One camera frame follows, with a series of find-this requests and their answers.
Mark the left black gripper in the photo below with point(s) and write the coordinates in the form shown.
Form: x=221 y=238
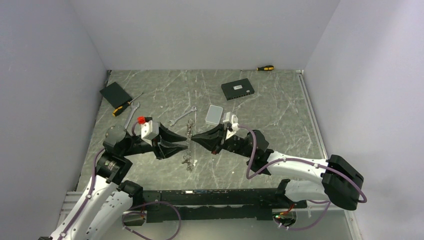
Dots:
x=163 y=149

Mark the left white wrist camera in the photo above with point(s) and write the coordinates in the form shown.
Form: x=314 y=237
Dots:
x=149 y=130

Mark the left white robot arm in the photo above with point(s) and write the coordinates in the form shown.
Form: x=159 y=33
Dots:
x=107 y=195

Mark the grey plastic box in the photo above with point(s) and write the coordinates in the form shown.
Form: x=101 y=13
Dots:
x=214 y=115

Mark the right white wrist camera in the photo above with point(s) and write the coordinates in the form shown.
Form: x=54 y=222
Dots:
x=231 y=120

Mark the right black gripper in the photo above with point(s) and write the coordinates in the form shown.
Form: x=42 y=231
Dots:
x=210 y=140

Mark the yellow black screwdriver near box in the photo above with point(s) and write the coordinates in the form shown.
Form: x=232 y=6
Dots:
x=121 y=108

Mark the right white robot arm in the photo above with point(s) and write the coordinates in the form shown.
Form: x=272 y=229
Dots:
x=303 y=179

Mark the small silver wrench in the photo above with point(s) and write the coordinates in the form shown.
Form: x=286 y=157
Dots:
x=172 y=122

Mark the black network switch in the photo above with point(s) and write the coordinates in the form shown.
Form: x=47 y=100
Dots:
x=237 y=89

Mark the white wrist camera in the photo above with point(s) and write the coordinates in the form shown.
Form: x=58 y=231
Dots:
x=149 y=130
x=231 y=120

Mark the black flat box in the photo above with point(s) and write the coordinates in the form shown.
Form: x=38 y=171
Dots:
x=115 y=95

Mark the yellow black screwdriver at wall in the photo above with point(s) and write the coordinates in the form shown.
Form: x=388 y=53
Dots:
x=266 y=68

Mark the large silver wrench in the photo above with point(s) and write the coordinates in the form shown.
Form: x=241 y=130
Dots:
x=133 y=108

